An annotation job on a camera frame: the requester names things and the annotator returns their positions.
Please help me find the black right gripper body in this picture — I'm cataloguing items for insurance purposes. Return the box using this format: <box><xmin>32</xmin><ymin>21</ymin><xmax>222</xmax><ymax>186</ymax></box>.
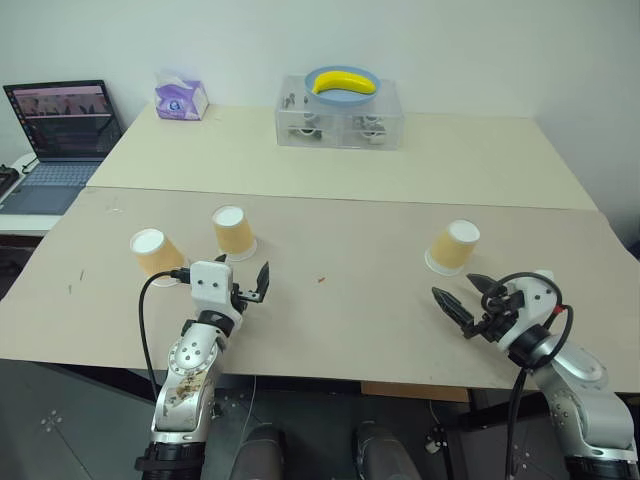
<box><xmin>461</xmin><ymin>284</ymin><xmax>527</xmax><ymax>345</ymax></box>

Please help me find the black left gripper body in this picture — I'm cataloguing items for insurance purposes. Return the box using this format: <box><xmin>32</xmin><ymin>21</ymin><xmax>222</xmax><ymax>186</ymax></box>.
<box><xmin>229</xmin><ymin>282</ymin><xmax>264</xmax><ymax>316</ymax></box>

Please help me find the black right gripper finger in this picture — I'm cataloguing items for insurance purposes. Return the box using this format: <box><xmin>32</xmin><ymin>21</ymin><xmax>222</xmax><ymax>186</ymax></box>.
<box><xmin>466</xmin><ymin>273</ymin><xmax>500</xmax><ymax>299</ymax></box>
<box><xmin>431</xmin><ymin>286</ymin><xmax>475</xmax><ymax>329</ymax></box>

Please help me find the tan paper cup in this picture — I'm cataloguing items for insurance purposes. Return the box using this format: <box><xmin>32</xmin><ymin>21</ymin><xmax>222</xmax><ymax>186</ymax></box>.
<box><xmin>211</xmin><ymin>205</ymin><xmax>259</xmax><ymax>262</ymax></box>
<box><xmin>129</xmin><ymin>227</ymin><xmax>190</xmax><ymax>288</ymax></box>
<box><xmin>424</xmin><ymin>219</ymin><xmax>482</xmax><ymax>277</ymax></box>

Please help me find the brown wooden board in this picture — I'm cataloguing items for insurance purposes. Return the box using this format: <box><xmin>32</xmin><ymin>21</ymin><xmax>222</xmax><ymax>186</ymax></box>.
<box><xmin>361</xmin><ymin>381</ymin><xmax>472</xmax><ymax>404</ymax></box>

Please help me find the small white black floor object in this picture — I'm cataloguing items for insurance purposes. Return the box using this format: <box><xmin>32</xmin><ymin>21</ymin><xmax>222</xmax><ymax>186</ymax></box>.
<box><xmin>424</xmin><ymin>426</ymin><xmax>447</xmax><ymax>455</ymax></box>

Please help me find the dark rounded shape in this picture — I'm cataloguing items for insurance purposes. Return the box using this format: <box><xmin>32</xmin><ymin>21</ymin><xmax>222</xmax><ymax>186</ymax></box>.
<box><xmin>351</xmin><ymin>421</ymin><xmax>417</xmax><ymax>480</ymax></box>
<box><xmin>231</xmin><ymin>423</ymin><xmax>290</xmax><ymax>480</ymax></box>

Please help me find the purple tissue box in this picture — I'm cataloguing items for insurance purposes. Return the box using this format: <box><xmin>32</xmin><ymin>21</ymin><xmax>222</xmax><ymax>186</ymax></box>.
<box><xmin>154</xmin><ymin>71</ymin><xmax>210</xmax><ymax>122</ymax></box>

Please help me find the clear acrylic box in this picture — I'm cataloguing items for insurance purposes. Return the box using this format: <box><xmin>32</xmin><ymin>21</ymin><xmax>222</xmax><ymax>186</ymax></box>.
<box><xmin>275</xmin><ymin>74</ymin><xmax>405</xmax><ymax>151</ymax></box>

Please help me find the open grey laptop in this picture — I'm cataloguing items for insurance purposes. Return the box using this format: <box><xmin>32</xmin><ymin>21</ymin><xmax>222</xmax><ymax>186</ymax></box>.
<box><xmin>0</xmin><ymin>79</ymin><xmax>125</xmax><ymax>217</ymax></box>

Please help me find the light blue plate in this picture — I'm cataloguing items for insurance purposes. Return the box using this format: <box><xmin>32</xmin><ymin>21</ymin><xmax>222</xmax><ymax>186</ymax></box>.
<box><xmin>303</xmin><ymin>65</ymin><xmax>382</xmax><ymax>106</ymax></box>

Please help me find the yellow banana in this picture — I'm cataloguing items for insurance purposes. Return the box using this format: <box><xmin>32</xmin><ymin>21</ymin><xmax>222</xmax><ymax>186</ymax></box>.
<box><xmin>311</xmin><ymin>71</ymin><xmax>378</xmax><ymax>96</ymax></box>

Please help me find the black device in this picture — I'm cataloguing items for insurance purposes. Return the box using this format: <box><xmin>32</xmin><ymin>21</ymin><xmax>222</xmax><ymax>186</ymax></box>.
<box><xmin>0</xmin><ymin>163</ymin><xmax>21</xmax><ymax>198</ymax></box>

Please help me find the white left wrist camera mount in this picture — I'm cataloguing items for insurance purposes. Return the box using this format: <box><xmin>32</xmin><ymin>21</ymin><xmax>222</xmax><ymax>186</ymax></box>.
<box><xmin>189</xmin><ymin>259</ymin><xmax>246</xmax><ymax>332</ymax></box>

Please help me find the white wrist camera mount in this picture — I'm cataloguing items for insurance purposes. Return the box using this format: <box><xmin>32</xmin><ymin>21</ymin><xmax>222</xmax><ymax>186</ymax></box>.
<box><xmin>189</xmin><ymin>259</ymin><xmax>246</xmax><ymax>332</ymax></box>
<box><xmin>498</xmin><ymin>269</ymin><xmax>559</xmax><ymax>351</ymax></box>

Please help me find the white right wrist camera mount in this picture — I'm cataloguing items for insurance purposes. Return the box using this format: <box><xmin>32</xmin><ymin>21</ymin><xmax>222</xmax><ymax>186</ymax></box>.
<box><xmin>498</xmin><ymin>269</ymin><xmax>559</xmax><ymax>351</ymax></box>

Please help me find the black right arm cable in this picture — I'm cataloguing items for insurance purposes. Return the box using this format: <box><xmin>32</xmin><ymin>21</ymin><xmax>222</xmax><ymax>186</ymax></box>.
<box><xmin>480</xmin><ymin>271</ymin><xmax>575</xmax><ymax>480</ymax></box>

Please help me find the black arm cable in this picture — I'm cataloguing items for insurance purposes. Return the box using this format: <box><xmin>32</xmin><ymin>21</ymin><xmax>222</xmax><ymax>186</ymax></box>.
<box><xmin>138</xmin><ymin>268</ymin><xmax>194</xmax><ymax>401</ymax></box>
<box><xmin>480</xmin><ymin>271</ymin><xmax>575</xmax><ymax>480</ymax></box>

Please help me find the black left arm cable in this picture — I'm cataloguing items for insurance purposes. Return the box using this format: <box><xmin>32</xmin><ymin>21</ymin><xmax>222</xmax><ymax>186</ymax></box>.
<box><xmin>138</xmin><ymin>268</ymin><xmax>194</xmax><ymax>401</ymax></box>

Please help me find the thin white wire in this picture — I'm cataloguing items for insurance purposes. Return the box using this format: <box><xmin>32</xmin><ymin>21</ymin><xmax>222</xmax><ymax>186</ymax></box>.
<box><xmin>241</xmin><ymin>374</ymin><xmax>259</xmax><ymax>444</ymax></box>

